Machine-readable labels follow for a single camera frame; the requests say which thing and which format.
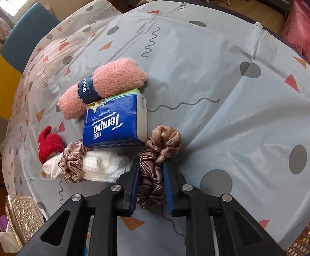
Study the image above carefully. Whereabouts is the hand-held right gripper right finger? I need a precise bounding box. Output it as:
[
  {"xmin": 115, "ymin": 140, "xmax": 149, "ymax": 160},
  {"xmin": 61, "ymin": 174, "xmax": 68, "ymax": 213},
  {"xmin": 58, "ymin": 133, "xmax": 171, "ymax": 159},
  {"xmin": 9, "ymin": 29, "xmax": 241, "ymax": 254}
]
[{"xmin": 163, "ymin": 161, "xmax": 287, "ymax": 256}]

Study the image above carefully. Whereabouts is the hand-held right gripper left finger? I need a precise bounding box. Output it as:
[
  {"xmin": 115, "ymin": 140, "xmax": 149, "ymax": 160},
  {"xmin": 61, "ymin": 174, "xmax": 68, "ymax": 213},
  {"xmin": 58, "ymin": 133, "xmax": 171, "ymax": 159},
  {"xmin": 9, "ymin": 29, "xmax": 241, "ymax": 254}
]
[{"xmin": 16, "ymin": 159, "xmax": 141, "ymax": 256}]

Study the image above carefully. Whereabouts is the brown satin scrunchie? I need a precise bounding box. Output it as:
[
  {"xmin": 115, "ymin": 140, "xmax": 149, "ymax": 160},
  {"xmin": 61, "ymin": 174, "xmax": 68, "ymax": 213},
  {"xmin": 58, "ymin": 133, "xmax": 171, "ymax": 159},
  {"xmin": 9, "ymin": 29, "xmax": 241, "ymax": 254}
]
[
  {"xmin": 137, "ymin": 125, "xmax": 182, "ymax": 208},
  {"xmin": 58, "ymin": 141, "xmax": 89, "ymax": 183}
]

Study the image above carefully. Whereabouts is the white waffle cloth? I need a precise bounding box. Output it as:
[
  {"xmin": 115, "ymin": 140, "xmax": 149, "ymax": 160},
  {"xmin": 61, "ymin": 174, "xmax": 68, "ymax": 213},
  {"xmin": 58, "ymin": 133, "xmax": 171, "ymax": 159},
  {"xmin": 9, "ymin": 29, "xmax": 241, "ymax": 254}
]
[{"xmin": 42, "ymin": 151, "xmax": 131, "ymax": 183}]

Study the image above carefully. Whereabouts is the blue tissue packet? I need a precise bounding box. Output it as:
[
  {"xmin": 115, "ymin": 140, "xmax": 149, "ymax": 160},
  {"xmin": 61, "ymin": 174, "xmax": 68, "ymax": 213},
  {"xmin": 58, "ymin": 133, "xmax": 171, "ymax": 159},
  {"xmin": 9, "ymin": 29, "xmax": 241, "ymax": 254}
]
[{"xmin": 82, "ymin": 89, "xmax": 148, "ymax": 149}]

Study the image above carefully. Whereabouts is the red christmas sock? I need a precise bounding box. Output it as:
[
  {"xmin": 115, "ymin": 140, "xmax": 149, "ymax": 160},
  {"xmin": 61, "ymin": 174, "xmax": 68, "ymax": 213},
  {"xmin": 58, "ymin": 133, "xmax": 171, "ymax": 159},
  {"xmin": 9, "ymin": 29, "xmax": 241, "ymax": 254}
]
[{"xmin": 37, "ymin": 126, "xmax": 65, "ymax": 164}]

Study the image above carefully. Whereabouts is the pink towel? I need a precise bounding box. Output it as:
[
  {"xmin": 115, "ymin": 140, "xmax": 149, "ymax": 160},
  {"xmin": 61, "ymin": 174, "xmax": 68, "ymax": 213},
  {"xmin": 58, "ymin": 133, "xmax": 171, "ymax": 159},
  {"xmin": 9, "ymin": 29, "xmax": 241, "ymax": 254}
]
[{"xmin": 58, "ymin": 57, "xmax": 148, "ymax": 120}]

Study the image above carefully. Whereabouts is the printed plastic tablecloth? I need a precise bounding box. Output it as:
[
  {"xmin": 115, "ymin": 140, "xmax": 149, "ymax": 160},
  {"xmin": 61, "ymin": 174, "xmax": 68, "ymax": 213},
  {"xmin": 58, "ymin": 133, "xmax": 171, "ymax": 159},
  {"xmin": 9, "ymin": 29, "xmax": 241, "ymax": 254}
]
[{"xmin": 0, "ymin": 0, "xmax": 310, "ymax": 256}]

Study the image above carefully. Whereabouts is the gold embossed tissue box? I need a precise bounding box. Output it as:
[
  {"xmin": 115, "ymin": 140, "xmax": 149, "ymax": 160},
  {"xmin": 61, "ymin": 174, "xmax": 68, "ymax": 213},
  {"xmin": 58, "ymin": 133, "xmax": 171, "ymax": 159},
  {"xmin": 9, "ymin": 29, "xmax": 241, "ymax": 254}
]
[{"xmin": 5, "ymin": 195, "xmax": 46, "ymax": 247}]

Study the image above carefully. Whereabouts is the woven mat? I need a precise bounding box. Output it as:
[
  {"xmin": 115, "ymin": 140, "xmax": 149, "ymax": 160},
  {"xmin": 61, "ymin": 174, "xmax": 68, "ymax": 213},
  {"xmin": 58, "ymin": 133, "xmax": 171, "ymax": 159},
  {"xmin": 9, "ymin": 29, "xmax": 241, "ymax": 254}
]
[{"xmin": 285, "ymin": 211, "xmax": 310, "ymax": 256}]

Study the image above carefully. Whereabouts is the grey yellow blue headboard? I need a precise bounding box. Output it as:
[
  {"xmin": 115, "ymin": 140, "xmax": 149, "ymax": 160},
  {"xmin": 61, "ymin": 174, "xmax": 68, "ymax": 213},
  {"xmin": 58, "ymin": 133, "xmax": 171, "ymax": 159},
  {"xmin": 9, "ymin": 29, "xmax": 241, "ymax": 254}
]
[{"xmin": 0, "ymin": 2, "xmax": 61, "ymax": 122}]

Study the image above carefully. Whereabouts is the pink blanket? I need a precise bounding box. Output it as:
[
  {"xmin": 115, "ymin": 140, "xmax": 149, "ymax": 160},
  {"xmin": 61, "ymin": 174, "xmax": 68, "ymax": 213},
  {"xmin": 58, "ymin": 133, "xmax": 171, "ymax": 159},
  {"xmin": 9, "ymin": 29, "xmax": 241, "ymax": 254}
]
[{"xmin": 280, "ymin": 0, "xmax": 310, "ymax": 67}]

